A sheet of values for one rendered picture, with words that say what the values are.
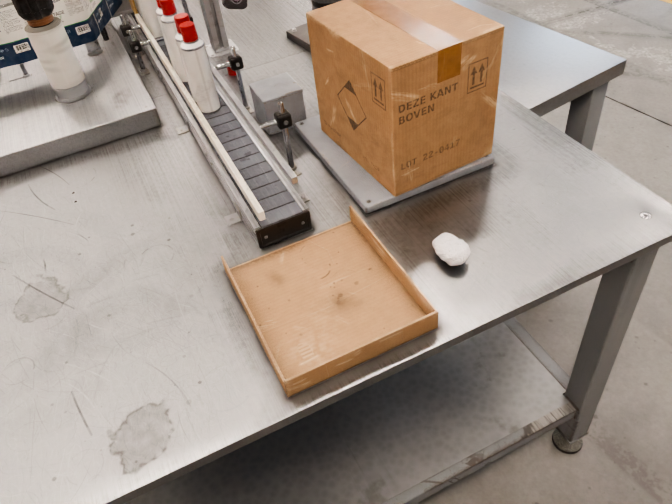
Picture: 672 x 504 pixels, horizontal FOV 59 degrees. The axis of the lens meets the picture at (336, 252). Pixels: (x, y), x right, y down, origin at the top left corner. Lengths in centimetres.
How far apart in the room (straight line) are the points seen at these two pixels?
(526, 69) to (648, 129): 147
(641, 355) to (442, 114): 119
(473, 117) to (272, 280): 49
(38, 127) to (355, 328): 97
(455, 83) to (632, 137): 192
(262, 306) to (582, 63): 105
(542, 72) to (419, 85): 61
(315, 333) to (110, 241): 49
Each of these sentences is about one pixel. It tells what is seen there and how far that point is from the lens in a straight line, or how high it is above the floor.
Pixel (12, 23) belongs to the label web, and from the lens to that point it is 184.
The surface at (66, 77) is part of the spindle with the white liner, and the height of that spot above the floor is 94.
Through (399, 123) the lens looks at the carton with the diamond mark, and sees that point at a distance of 108.
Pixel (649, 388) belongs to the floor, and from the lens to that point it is 201.
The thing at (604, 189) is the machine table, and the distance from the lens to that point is 126.
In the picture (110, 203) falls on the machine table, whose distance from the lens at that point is 135.
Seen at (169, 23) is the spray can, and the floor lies 104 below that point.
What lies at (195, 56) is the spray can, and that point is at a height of 102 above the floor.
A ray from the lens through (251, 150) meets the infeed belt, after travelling 130.
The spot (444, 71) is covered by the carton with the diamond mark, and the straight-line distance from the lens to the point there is 109.
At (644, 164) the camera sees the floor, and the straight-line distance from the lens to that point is 281.
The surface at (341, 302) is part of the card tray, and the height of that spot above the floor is 83.
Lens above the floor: 159
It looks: 44 degrees down
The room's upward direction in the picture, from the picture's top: 8 degrees counter-clockwise
